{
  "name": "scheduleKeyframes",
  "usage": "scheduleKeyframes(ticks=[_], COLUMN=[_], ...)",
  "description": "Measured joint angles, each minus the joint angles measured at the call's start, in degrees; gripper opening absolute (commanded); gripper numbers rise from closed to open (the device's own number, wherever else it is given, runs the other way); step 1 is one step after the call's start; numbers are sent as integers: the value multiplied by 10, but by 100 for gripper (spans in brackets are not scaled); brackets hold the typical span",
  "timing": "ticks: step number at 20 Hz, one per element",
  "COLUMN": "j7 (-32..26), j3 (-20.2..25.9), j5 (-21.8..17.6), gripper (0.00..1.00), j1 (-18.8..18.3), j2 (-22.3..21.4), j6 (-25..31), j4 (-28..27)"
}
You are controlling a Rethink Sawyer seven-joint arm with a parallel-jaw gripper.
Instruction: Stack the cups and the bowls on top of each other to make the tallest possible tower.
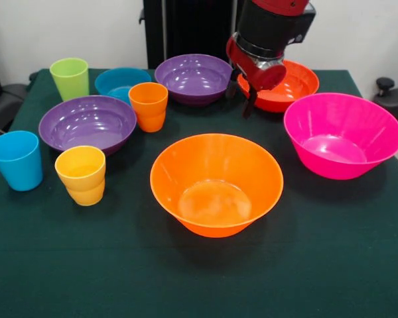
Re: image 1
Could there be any black chair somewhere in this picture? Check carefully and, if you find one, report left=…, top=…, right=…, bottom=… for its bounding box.
left=0, top=42, right=33, bottom=133

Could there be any orange plastic cup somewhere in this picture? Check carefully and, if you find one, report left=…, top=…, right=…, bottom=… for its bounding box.
left=128, top=82, right=169, bottom=133

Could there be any large orange plastic bowl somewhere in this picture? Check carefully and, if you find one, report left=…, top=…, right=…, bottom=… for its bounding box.
left=149, top=133, right=285, bottom=239

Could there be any black knobbed equipment stand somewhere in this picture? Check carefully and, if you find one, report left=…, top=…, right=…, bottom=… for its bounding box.
left=372, top=77, right=398, bottom=148

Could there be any large pink plastic bowl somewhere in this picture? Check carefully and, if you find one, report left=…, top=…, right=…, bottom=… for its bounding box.
left=283, top=92, right=398, bottom=181

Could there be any lime green plastic cup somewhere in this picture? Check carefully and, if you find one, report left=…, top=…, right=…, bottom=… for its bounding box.
left=49, top=57, right=90, bottom=102

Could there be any red-orange plastic bowl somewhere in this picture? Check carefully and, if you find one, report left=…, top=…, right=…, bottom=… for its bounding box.
left=236, top=59, right=320, bottom=113

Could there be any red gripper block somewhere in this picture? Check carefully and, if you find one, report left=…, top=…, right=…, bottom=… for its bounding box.
left=225, top=32, right=288, bottom=119

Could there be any yellow plastic cup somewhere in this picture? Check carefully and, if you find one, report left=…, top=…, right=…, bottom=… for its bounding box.
left=54, top=145, right=107, bottom=207

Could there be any blue plastic cup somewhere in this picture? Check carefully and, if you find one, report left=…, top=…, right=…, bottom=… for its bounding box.
left=0, top=130, right=44, bottom=192

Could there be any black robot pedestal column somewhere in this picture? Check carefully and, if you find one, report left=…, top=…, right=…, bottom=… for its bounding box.
left=139, top=0, right=249, bottom=70

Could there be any purple plastic bowl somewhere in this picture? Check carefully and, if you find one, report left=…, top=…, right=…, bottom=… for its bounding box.
left=38, top=95, right=138, bottom=156
left=154, top=54, right=233, bottom=107

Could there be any dark green table cloth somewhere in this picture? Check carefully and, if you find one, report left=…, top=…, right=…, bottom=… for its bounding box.
left=0, top=68, right=398, bottom=318

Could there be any blue plastic bowl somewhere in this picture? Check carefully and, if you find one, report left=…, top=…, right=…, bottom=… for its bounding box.
left=94, top=67, right=153, bottom=106

